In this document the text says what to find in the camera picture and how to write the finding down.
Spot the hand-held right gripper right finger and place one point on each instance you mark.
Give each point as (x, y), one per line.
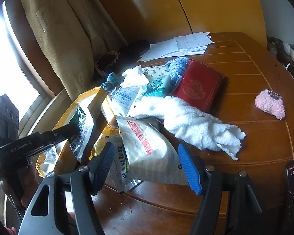
(188, 169)

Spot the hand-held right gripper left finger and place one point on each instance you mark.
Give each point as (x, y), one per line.
(105, 159)

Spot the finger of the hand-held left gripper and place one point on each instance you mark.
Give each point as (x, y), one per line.
(49, 148)
(58, 132)

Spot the green white medicine packet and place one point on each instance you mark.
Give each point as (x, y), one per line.
(82, 129)
(120, 166)

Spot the large white bag red print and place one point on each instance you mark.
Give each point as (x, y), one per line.
(147, 149)

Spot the yellow cardboard box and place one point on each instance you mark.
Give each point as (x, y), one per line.
(93, 98)

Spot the white towel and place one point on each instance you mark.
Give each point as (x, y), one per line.
(186, 120)

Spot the white desiccant packet blue print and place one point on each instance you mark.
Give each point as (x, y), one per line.
(123, 100)

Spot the red foil packet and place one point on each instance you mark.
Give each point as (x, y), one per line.
(198, 88)

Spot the blue towel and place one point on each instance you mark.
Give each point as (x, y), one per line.
(177, 66)

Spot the person's left hand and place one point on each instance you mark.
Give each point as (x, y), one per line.
(28, 183)

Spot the window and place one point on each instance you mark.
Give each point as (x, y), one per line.
(7, 66)

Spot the small rolled blue cloth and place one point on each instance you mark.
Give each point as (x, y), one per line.
(110, 80)

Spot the green cartoon tissue pack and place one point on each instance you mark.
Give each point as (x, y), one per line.
(156, 88)

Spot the small white glove packet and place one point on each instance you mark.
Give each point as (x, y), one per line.
(134, 76)

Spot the beige curtain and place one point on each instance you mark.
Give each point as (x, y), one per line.
(63, 29)

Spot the dark fringed cloth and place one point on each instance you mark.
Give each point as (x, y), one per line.
(134, 50)

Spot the stack of white papers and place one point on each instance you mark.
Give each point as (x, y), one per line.
(181, 45)

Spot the yellow wooden cabinet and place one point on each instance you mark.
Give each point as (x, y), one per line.
(186, 7)

